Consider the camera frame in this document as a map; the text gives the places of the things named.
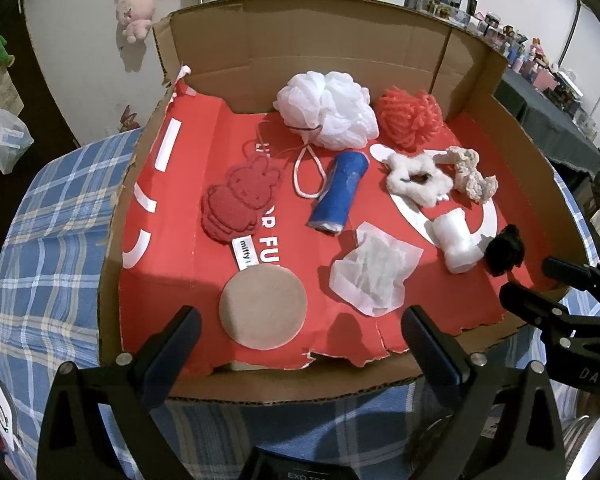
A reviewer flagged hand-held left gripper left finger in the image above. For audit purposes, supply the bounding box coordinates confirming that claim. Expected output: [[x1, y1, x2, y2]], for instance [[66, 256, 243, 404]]
[[37, 305, 203, 480]]

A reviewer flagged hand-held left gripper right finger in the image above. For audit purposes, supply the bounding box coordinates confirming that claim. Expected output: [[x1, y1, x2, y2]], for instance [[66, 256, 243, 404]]
[[401, 305, 566, 480]]

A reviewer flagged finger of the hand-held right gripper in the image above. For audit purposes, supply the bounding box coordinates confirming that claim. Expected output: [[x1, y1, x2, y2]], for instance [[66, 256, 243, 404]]
[[499, 282, 581, 342], [542, 256, 600, 293]]

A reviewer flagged black fuzzy scrunchie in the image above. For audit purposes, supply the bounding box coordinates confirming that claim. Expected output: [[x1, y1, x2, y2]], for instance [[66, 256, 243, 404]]
[[484, 225, 526, 277]]

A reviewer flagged white translucent cloth packet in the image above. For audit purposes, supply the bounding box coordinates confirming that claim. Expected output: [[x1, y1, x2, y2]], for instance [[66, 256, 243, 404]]
[[329, 222, 425, 317]]

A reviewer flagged beige round puff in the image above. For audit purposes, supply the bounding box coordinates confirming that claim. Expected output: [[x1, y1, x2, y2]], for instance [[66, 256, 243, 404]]
[[219, 266, 308, 351]]

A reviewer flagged white towel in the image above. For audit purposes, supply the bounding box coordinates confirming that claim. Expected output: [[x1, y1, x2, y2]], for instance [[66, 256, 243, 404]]
[[432, 209, 485, 275]]

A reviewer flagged cream crochet scrunchie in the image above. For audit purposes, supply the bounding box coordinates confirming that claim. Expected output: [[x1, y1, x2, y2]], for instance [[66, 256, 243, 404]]
[[432, 146, 499, 204]]

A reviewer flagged red rabbit-shaped towel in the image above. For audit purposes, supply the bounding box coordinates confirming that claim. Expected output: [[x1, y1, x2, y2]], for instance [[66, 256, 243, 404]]
[[201, 157, 283, 273]]

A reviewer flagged white fluffy scrunchie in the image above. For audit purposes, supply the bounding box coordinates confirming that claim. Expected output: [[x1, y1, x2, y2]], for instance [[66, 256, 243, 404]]
[[384, 154, 455, 207]]

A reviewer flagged blue towel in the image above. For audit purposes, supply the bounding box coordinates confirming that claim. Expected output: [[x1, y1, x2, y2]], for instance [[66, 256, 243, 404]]
[[307, 151, 371, 236]]

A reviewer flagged coral mesh bath loofah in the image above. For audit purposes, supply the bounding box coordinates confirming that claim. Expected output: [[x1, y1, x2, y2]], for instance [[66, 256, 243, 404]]
[[375, 86, 443, 152]]

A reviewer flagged white mesh bath loofah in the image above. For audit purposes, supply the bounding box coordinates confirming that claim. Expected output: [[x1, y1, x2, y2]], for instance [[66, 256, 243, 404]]
[[252, 71, 381, 201]]

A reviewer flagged cardboard box red inside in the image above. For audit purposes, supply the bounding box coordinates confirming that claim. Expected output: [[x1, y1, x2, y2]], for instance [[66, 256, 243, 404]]
[[97, 0, 600, 406]]

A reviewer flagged blue plaid blanket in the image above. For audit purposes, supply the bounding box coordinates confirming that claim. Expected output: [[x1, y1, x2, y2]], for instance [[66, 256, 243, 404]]
[[0, 125, 600, 480]]

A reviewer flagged cluttered dark table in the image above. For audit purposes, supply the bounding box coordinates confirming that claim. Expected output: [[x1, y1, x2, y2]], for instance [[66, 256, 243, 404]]
[[460, 0, 600, 136]]

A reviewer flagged clear plastic bag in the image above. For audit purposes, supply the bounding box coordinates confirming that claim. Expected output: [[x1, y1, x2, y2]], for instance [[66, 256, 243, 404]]
[[0, 105, 35, 176]]

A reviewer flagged dark wooden door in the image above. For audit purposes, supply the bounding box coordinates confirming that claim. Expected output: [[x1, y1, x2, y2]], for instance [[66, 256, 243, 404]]
[[0, 0, 81, 256]]

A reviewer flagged light pink rabbit plush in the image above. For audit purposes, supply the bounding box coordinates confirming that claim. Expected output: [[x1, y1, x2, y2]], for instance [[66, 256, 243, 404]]
[[116, 0, 156, 43]]

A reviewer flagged white card black ring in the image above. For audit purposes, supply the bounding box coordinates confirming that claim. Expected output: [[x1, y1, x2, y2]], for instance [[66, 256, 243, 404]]
[[0, 381, 23, 453]]

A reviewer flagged rabbit wall sticker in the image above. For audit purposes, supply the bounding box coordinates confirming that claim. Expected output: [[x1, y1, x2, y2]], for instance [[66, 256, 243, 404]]
[[119, 105, 142, 133]]

